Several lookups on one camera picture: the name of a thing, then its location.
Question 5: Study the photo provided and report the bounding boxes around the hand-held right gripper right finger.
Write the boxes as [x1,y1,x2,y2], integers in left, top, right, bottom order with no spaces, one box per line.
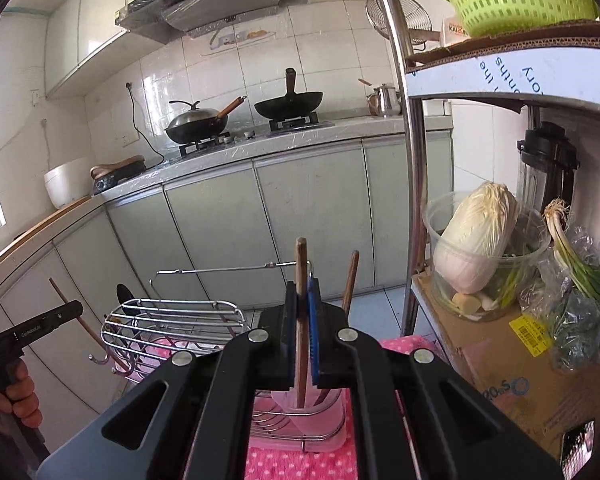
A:
[306,278,567,480]

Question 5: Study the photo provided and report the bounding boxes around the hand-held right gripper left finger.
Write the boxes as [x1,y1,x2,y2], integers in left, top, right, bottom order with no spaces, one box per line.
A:
[35,281,302,480]

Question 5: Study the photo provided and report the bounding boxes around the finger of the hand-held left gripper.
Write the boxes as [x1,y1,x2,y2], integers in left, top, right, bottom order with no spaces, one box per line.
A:
[11,301,84,347]

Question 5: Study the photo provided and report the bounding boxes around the wooden chopstick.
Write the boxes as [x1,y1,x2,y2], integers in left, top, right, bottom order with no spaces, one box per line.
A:
[293,237,312,409]
[48,277,104,359]
[339,249,361,314]

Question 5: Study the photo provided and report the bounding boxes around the narrow pink plastic cup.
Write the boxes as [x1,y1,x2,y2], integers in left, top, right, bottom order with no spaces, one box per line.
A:
[269,389,344,444]

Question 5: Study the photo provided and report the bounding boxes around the black utensil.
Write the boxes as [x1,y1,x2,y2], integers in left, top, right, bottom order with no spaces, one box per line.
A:
[116,283,142,348]

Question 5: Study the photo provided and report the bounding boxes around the metal wire utensil rack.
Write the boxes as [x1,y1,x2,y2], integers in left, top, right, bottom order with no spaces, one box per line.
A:
[88,261,349,454]

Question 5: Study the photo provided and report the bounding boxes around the person's left hand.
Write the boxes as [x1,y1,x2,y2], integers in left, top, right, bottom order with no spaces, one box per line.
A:
[0,359,42,432]

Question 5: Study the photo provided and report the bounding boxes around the wooden cutting board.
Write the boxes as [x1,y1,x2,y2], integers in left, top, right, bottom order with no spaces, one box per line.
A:
[0,194,95,267]

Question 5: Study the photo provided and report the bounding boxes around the pink plastic drip tray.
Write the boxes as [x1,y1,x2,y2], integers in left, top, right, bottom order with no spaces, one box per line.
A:
[249,427,349,454]

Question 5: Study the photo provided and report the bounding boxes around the pink polka dot towel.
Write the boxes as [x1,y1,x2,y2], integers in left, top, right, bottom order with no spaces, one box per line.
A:
[145,334,433,480]

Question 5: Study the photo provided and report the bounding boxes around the green kitchen base cabinets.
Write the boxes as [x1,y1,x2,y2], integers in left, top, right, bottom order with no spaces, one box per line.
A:
[0,129,455,461]

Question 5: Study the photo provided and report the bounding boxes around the white rice cooker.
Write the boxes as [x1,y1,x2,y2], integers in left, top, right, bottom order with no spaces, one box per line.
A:
[43,162,99,210]

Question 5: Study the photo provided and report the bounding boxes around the ginger piece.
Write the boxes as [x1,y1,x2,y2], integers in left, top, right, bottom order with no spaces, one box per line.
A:
[452,292,483,314]

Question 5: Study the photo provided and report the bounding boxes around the flattened cardboard box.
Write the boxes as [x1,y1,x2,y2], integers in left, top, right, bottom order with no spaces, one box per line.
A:
[411,271,600,467]

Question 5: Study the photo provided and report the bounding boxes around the metal shelf unit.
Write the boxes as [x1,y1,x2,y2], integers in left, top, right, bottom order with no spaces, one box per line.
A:
[364,0,600,480]

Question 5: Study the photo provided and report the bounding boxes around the napa cabbage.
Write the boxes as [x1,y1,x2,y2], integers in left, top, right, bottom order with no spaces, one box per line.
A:
[432,181,522,295]

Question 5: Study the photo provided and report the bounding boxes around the gas stove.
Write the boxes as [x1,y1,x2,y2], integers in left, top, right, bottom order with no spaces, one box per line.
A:
[179,112,337,157]

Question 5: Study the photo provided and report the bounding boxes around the clear plastic container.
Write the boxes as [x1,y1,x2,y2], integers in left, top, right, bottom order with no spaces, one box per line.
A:
[422,190,552,323]

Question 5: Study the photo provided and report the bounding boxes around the black wok with lid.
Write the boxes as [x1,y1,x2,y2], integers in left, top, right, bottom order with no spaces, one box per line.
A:
[164,95,248,145]

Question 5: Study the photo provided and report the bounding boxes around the stainless steel kettle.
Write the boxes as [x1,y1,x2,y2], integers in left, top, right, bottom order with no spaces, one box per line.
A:
[357,78,404,117]

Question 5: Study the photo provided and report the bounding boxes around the plastic bag of greens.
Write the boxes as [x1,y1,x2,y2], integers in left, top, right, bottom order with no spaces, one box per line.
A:
[519,224,600,374]

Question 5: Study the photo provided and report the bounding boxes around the scallions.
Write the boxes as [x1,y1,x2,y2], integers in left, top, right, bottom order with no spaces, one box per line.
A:
[542,198,600,312]

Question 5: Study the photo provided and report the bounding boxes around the smartphone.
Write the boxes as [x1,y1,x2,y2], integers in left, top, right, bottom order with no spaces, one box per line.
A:
[559,419,597,480]

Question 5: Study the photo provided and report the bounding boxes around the black blender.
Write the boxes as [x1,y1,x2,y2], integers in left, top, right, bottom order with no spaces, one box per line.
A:
[515,120,581,222]

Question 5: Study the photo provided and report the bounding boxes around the white upper cabinet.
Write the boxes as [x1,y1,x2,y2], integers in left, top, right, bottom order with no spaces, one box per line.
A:
[45,0,132,101]

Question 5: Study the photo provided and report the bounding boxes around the cardboard shelf liner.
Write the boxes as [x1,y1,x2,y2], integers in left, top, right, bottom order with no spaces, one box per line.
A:
[404,19,600,113]

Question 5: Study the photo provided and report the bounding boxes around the small printed carton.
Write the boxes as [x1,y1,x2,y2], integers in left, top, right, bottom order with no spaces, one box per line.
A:
[439,13,469,44]

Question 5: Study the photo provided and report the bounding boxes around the black power cable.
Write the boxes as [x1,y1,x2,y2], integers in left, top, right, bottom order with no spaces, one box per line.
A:
[125,82,167,167]

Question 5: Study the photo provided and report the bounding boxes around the wall utensil rail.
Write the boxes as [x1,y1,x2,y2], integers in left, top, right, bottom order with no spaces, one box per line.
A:
[199,27,277,57]

